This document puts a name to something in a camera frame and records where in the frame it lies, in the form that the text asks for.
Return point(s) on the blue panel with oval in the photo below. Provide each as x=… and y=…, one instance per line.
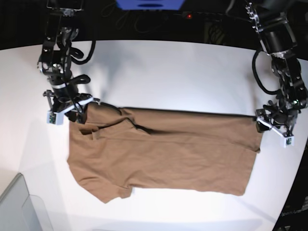
x=150, y=4

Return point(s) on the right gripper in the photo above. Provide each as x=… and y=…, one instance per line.
x=76, y=108

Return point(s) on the grey plastic bin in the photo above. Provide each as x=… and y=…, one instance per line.
x=21, y=211

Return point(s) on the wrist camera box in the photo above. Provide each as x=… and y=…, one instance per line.
x=55, y=118
x=287, y=141

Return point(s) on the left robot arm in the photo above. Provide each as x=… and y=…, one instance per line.
x=278, y=41

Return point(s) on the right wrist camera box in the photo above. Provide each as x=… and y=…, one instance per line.
x=55, y=118

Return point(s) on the black power strip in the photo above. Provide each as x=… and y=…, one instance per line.
x=205, y=16

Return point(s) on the brown t-shirt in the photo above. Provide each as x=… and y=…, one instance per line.
x=118, y=149

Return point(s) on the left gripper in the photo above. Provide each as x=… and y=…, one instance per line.
x=277, y=118

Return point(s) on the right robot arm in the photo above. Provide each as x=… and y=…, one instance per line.
x=57, y=56

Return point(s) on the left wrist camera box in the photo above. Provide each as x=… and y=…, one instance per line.
x=287, y=141

